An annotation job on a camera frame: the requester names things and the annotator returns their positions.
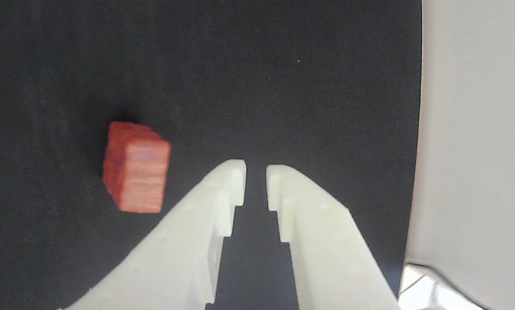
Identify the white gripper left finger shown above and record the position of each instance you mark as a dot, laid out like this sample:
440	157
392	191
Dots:
184	249

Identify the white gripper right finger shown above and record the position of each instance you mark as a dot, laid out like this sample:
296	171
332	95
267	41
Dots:
326	249

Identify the red-brown toy block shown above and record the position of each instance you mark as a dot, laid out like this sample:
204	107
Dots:
136	172

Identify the black mouse mat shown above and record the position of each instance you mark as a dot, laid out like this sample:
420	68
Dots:
240	86

